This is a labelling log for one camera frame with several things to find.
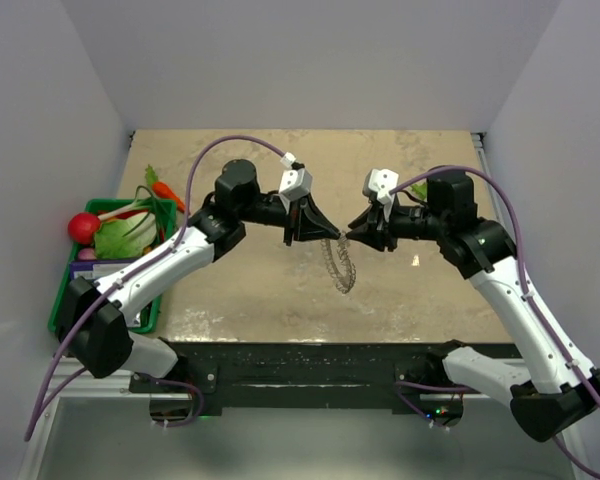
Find metal disc with keyrings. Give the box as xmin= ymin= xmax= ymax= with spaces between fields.
xmin=320 ymin=235 xmax=356 ymax=294

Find purple cable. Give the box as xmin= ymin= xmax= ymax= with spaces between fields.
xmin=390 ymin=166 xmax=600 ymax=479
xmin=23 ymin=135 xmax=299 ymax=442

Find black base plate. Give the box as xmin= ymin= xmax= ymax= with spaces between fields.
xmin=128 ymin=342 xmax=466 ymax=427

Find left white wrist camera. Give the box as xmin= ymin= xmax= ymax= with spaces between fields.
xmin=278 ymin=168 xmax=313 ymax=202

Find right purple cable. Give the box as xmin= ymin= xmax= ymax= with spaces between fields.
xmin=390 ymin=166 xmax=600 ymax=479

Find purple box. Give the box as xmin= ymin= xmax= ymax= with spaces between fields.
xmin=69 ymin=259 xmax=131 ymax=281

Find white toy vegetable green leaves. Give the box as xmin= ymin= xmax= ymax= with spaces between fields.
xmin=411 ymin=183 xmax=427 ymax=200

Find pink toy onion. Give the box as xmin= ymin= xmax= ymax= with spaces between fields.
xmin=76 ymin=247 xmax=97 ymax=261

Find white silver packet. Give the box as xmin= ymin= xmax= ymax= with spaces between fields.
xmin=127 ymin=305 xmax=157 ymax=334

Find orange toy carrot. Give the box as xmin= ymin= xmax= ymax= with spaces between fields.
xmin=145 ymin=165 xmax=185 ymax=213

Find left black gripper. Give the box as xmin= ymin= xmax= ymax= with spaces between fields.
xmin=239 ymin=194 xmax=340 ymax=249

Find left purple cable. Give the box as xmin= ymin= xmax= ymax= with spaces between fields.
xmin=23 ymin=135 xmax=299 ymax=442

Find aluminium rail frame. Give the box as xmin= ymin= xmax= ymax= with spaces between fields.
xmin=17 ymin=359 xmax=194 ymax=479

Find red toy radish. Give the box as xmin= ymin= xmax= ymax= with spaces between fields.
xmin=67 ymin=212 xmax=101 ymax=245

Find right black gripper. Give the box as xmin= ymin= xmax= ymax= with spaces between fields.
xmin=345 ymin=195 xmax=447 ymax=252

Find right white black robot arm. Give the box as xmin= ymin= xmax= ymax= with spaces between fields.
xmin=346 ymin=166 xmax=600 ymax=442

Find toy bok choy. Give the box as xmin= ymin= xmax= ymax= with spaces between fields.
xmin=93 ymin=185 xmax=168 ymax=260

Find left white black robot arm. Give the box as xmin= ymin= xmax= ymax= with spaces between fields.
xmin=56 ymin=159 xmax=340 ymax=392

